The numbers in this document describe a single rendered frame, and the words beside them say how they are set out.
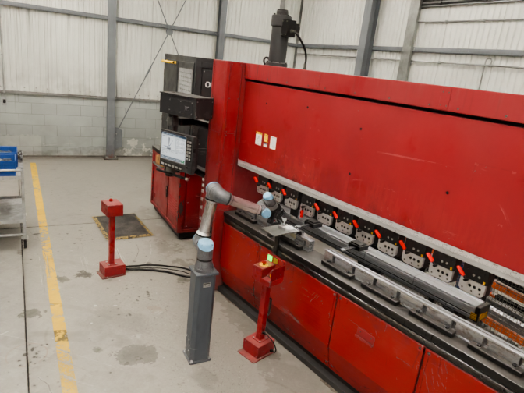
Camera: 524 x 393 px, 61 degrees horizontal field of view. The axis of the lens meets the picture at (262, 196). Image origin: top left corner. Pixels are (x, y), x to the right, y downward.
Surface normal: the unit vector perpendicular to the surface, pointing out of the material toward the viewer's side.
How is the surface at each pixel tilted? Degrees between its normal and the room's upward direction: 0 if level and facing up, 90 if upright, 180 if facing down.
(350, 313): 90
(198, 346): 90
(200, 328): 90
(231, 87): 90
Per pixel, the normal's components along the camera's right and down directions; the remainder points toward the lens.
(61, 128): 0.47, 0.30
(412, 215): -0.79, 0.09
